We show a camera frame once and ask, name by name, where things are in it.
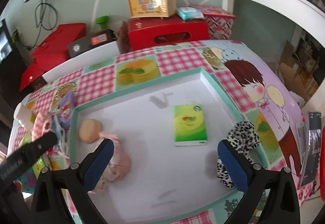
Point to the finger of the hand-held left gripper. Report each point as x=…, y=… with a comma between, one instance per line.
x=43, y=144

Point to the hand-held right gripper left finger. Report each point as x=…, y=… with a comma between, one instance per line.
x=97, y=165

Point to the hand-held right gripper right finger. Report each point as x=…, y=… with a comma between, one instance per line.
x=233, y=165

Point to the pink white fuzzy sock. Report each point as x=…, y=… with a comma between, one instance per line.
x=40, y=123

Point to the pink cloth doll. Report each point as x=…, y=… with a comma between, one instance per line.
x=119, y=163

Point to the leopard print scrunchie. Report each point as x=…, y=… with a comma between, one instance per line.
x=242, y=136

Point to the white pill bottle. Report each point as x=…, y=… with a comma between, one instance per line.
x=24, y=113

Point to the beige round bun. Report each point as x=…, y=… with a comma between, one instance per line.
x=89, y=130

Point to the green tissue pack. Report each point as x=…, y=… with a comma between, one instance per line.
x=189, y=125

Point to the white teal-edged box tray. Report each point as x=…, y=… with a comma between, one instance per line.
x=162, y=163

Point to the small green tissue packet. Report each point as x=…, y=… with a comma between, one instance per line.
x=38, y=166

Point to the blue face mask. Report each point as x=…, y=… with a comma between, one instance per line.
x=57, y=125

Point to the purple snack packet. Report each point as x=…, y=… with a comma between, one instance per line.
x=66, y=109

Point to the black cabinet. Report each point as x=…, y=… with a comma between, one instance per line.
x=10, y=86

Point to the flat red gift box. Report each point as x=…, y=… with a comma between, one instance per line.
x=30, y=75

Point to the smartphone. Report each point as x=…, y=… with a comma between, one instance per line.
x=311, y=152

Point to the white chair back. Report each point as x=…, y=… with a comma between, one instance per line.
x=83, y=60

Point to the black printer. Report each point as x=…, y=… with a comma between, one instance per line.
x=6, y=43

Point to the large red gift box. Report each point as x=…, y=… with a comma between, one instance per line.
x=61, y=38

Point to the black cardboard box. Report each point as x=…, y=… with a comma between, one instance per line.
x=83, y=45

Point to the cardboard boxes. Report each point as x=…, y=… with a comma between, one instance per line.
x=294, y=71

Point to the pink checked printed tablecloth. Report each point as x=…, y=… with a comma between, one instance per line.
x=177, y=61

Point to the green dumbbell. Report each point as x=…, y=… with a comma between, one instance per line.
x=101, y=20

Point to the red patterned box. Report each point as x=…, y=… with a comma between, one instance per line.
x=219, y=23

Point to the blue wet wipes pack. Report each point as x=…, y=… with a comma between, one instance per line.
x=189, y=13

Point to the wall socket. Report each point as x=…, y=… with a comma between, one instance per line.
x=16, y=33

